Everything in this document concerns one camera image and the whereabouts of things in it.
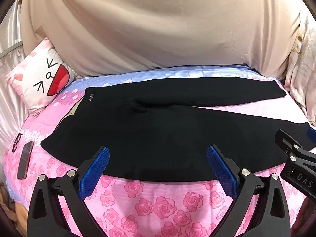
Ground dark smartphone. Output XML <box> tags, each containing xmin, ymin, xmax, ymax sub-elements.
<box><xmin>17</xmin><ymin>141</ymin><xmax>34</xmax><ymax>180</ymax></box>

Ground black eyeglasses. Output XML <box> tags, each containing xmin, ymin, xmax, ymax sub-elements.
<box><xmin>11</xmin><ymin>132</ymin><xmax>23</xmax><ymax>153</ymax></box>

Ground floral beige blanket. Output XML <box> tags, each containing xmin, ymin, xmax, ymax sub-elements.
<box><xmin>284</xmin><ymin>12</ymin><xmax>315</xmax><ymax>126</ymax></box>

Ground pink rose bed sheet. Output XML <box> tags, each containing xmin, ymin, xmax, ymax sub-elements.
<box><xmin>2</xmin><ymin>64</ymin><xmax>316</xmax><ymax>237</ymax></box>

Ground black pants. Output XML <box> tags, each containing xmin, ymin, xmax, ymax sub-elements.
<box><xmin>41</xmin><ymin>77</ymin><xmax>314</xmax><ymax>182</ymax></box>

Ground beige duvet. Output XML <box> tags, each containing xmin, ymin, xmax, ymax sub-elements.
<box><xmin>21</xmin><ymin>0</ymin><xmax>302</xmax><ymax>77</ymax></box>

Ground cat face pillow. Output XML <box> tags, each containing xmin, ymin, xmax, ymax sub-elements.
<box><xmin>6</xmin><ymin>38</ymin><xmax>77</xmax><ymax>117</ymax></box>

